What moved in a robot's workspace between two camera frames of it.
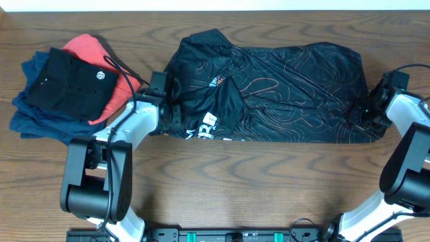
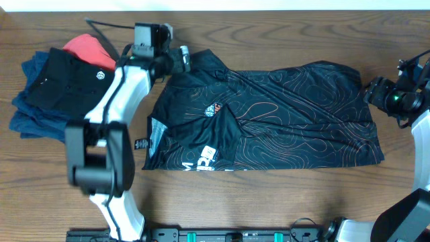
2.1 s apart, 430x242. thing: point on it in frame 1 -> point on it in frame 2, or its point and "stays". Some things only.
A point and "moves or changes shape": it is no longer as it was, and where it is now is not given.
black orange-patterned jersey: (297, 93) moves or changes shape
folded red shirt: (87, 49) stays
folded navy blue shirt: (32, 121) stays
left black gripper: (175, 114) -> (178, 61)
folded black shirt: (66, 85) stays
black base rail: (281, 234) stays
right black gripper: (354, 117) -> (377, 93)
